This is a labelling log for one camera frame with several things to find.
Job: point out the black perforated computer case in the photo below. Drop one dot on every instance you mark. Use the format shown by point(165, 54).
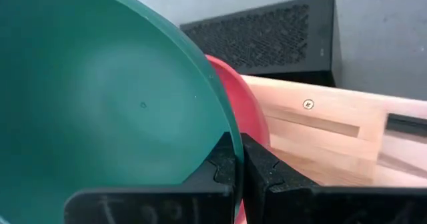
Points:
point(273, 37)

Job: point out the slatted wooden shelf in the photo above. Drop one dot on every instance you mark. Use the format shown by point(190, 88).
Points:
point(327, 134)

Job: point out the large red bowl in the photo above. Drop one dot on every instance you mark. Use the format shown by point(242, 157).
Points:
point(245, 107)

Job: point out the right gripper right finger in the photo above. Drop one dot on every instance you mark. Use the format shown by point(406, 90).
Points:
point(300, 204)

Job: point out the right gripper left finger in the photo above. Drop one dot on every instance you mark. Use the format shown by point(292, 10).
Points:
point(150, 204)

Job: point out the large dark green bowl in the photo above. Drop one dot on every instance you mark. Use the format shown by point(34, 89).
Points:
point(100, 84)

